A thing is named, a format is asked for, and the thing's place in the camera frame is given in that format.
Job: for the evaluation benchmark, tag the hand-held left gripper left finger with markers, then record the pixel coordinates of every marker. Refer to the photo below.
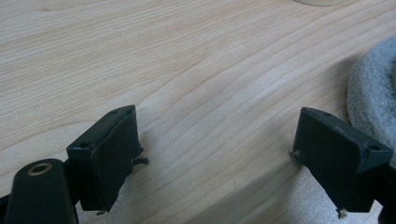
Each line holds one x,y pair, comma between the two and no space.
106,158

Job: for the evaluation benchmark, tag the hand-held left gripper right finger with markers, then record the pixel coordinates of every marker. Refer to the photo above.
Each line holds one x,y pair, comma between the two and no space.
336,161

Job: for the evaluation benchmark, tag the grey felt pad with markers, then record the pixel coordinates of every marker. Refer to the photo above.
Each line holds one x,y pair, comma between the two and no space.
375,102

